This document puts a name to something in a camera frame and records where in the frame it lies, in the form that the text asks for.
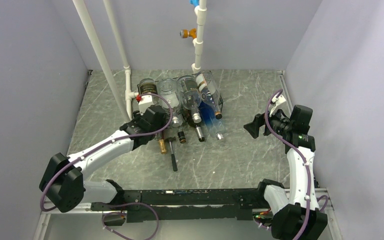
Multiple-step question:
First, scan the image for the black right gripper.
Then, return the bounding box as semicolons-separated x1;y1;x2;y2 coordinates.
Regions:
244;103;293;139

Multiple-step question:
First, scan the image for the clear round glass bottle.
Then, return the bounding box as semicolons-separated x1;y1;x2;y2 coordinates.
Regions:
156;78;183;128

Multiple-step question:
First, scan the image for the clear bottle black gold label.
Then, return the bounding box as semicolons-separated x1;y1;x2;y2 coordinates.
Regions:
137;78;158;95

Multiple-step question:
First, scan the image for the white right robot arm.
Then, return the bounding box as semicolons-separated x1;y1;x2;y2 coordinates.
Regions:
243;105;328;240

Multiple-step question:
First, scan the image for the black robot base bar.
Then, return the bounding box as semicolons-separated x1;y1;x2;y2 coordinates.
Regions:
91;179;283;223

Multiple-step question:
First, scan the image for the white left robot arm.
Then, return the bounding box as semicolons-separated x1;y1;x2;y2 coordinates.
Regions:
39;105;170;213

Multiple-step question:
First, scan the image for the dark bottle gold foil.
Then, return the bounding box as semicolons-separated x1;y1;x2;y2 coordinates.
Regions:
155;132;168;155

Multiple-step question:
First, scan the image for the dark bottle black capsule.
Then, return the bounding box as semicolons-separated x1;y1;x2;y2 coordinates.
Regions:
177;130;187;144

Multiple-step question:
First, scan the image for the blue glass bottle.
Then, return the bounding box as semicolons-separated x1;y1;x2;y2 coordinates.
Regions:
199;102;226;140

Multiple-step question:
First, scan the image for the dark bottle silver capsule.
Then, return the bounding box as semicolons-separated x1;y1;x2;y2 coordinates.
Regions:
186;110;206;143

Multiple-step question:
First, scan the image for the clear bottle silver cap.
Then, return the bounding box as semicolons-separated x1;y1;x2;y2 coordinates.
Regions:
177;75;202;124

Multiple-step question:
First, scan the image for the clear bottle black cap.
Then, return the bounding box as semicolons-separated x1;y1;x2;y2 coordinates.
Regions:
195;70;223;120

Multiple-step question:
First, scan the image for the white pipe with tee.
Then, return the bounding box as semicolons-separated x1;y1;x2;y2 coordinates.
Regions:
103;0;138;120

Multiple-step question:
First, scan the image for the orange valve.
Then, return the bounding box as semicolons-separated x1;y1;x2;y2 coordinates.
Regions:
179;28;197;39

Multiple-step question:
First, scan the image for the slanted white pipe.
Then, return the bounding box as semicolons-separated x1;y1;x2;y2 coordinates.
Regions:
72;0;130;122

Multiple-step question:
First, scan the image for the white pipe with valves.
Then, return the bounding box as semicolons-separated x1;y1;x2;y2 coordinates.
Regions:
191;0;207;74

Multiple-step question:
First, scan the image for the blue valve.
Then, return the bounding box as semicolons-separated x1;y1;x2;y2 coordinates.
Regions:
189;0;200;7

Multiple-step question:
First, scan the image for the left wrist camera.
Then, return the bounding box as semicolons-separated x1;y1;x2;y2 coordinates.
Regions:
136;94;155;115

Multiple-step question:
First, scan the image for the black wire wine rack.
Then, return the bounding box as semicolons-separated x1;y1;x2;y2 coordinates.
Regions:
156;73;223;111

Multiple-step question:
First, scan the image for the black handled tool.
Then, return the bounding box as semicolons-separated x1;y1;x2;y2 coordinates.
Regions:
164;137;178;172

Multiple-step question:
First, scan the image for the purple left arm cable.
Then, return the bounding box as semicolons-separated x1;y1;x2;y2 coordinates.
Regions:
39;92;174;213

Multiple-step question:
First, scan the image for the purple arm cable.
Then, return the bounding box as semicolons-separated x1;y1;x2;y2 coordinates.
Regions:
39;92;174;213
264;88;329;240

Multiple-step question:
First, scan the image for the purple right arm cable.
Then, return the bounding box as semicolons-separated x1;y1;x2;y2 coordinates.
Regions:
264;88;329;240

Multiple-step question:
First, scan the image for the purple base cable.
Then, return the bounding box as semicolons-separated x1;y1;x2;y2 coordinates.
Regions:
101;202;160;240

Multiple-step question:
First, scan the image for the aluminium frame rail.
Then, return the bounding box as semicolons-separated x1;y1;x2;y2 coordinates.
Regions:
32;187;345;240

